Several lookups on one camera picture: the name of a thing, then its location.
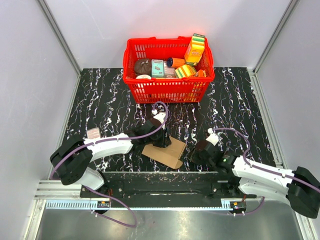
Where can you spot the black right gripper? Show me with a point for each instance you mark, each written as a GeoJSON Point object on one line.
{"type": "Point", "coordinates": [194, 159]}

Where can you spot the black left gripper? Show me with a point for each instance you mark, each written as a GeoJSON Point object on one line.
{"type": "Point", "coordinates": [165, 141]}

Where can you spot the brown cardboard box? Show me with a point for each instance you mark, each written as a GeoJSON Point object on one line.
{"type": "Point", "coordinates": [169, 156]}

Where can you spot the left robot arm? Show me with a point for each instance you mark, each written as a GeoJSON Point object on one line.
{"type": "Point", "coordinates": [71, 160]}

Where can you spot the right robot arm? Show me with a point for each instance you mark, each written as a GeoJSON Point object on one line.
{"type": "Point", "coordinates": [297, 188]}

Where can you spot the pink small box in basket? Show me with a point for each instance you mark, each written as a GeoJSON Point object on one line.
{"type": "Point", "coordinates": [168, 72]}

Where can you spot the yellow green striped box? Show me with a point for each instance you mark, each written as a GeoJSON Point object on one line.
{"type": "Point", "coordinates": [185, 71]}

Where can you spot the teal snack box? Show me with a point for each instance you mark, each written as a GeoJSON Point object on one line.
{"type": "Point", "coordinates": [157, 68]}

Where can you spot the red plastic shopping basket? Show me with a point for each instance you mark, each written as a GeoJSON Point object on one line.
{"type": "Point", "coordinates": [168, 90]}

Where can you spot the white round lid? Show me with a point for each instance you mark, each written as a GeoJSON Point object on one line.
{"type": "Point", "coordinates": [144, 76]}

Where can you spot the brown round cookie pack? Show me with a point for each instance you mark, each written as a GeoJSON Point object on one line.
{"type": "Point", "coordinates": [143, 66]}

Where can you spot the small orange packet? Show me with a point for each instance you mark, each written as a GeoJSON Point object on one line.
{"type": "Point", "coordinates": [200, 74]}

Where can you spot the orange tube with blue cap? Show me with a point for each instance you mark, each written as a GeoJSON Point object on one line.
{"type": "Point", "coordinates": [173, 62]}

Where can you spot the tall orange yellow carton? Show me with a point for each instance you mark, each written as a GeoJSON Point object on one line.
{"type": "Point", "coordinates": [195, 49]}

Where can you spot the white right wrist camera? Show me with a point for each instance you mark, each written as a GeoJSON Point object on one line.
{"type": "Point", "coordinates": [212, 137]}

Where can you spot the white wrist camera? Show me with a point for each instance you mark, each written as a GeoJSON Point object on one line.
{"type": "Point", "coordinates": [212, 137]}
{"type": "Point", "coordinates": [159, 115]}

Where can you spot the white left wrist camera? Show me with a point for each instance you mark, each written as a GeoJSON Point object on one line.
{"type": "Point", "coordinates": [159, 115]}

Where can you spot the aluminium frame rail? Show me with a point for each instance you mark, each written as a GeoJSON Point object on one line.
{"type": "Point", "coordinates": [59, 35]}

